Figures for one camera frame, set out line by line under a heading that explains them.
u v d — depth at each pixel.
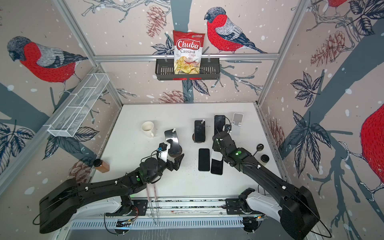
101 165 0.80
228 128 0.71
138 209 0.73
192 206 0.75
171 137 0.88
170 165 0.69
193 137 0.95
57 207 0.42
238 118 1.00
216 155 0.86
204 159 0.91
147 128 0.99
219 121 0.92
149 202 0.75
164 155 0.68
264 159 0.78
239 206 0.70
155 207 0.76
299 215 0.39
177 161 0.70
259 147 0.95
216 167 0.86
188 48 0.83
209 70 1.07
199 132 0.95
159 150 0.66
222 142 0.61
